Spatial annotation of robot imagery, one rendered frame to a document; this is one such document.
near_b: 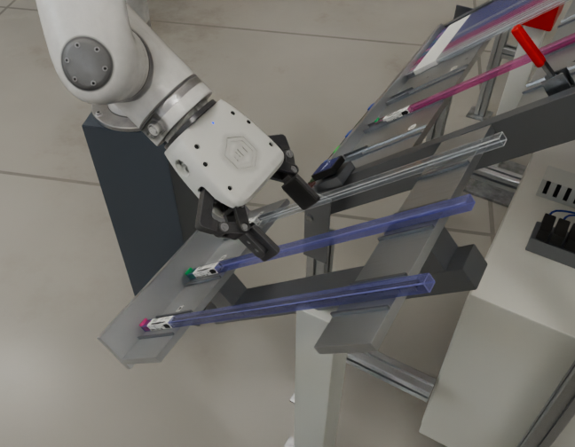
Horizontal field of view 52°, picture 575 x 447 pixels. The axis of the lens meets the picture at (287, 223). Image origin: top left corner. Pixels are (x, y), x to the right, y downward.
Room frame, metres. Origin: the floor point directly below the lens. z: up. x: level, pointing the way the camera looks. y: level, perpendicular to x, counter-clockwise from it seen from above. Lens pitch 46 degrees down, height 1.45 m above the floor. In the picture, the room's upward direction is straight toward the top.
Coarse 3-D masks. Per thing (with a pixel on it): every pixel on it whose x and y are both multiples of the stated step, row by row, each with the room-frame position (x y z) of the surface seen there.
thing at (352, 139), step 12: (432, 36) 1.31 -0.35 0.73; (420, 48) 1.26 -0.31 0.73; (396, 84) 1.11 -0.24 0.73; (384, 96) 1.06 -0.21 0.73; (372, 108) 1.01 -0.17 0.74; (384, 108) 1.03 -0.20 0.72; (360, 120) 0.98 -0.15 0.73; (372, 120) 0.99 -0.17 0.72; (360, 132) 0.94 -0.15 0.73; (348, 144) 0.90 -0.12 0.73; (336, 156) 0.86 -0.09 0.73
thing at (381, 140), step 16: (480, 48) 1.06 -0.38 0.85; (448, 64) 1.07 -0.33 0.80; (464, 64) 1.01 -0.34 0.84; (416, 80) 1.10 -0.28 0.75; (432, 80) 1.02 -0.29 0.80; (448, 80) 0.97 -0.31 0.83; (400, 96) 1.03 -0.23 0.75; (416, 96) 0.99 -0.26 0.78; (384, 112) 1.01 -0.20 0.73; (416, 112) 0.90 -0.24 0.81; (432, 112) 0.85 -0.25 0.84; (368, 128) 0.95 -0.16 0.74; (384, 128) 0.91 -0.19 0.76; (400, 128) 0.86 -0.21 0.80; (416, 128) 0.82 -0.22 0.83; (368, 144) 0.88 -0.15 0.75; (384, 144) 0.83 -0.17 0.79; (400, 144) 0.79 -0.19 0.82; (416, 144) 0.76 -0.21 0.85; (352, 160) 0.84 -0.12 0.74; (368, 160) 0.80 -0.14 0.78
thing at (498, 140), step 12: (468, 144) 0.51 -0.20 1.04; (480, 144) 0.50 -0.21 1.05; (492, 144) 0.49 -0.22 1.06; (504, 144) 0.49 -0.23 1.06; (432, 156) 0.53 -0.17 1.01; (444, 156) 0.52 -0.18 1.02; (456, 156) 0.51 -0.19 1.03; (468, 156) 0.50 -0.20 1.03; (396, 168) 0.55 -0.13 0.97; (408, 168) 0.54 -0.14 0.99; (420, 168) 0.53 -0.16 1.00; (432, 168) 0.52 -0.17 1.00; (360, 180) 0.58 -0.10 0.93; (372, 180) 0.56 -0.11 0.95; (384, 180) 0.55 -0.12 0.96; (396, 180) 0.54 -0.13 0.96; (324, 192) 0.60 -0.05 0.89; (336, 192) 0.58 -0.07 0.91; (348, 192) 0.57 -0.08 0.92; (264, 216) 0.64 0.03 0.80; (276, 216) 0.63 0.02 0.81
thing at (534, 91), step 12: (564, 24) 0.90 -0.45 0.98; (564, 36) 0.85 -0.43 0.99; (564, 48) 0.80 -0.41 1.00; (552, 60) 0.78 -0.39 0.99; (564, 60) 0.75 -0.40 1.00; (540, 72) 0.76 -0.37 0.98; (528, 84) 0.73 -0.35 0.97; (540, 84) 0.72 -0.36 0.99; (528, 96) 0.70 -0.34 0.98; (540, 96) 0.68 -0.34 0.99
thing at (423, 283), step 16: (336, 288) 0.35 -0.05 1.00; (352, 288) 0.34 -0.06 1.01; (368, 288) 0.33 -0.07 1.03; (384, 288) 0.32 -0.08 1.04; (400, 288) 0.31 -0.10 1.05; (416, 288) 0.30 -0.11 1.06; (240, 304) 0.41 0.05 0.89; (256, 304) 0.39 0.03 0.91; (272, 304) 0.37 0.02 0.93; (288, 304) 0.36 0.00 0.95; (304, 304) 0.35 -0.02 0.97; (320, 304) 0.34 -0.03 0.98; (336, 304) 0.34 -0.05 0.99; (176, 320) 0.45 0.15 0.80; (192, 320) 0.43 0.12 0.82; (208, 320) 0.42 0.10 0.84; (224, 320) 0.41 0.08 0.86
